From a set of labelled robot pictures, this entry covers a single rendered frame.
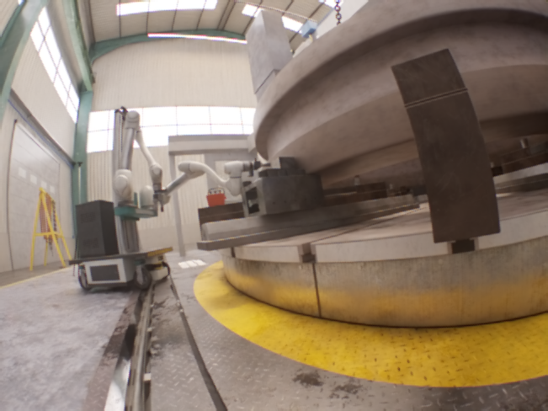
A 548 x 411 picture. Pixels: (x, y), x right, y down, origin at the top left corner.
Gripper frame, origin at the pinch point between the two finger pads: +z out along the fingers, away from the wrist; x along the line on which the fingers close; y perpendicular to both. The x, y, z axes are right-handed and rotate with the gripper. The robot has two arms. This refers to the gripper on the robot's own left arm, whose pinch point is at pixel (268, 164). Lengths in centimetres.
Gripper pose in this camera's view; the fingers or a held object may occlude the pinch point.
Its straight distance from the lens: 213.7
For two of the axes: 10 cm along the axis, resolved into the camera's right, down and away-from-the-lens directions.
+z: 9.3, -1.2, 3.4
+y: -1.6, -9.9, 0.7
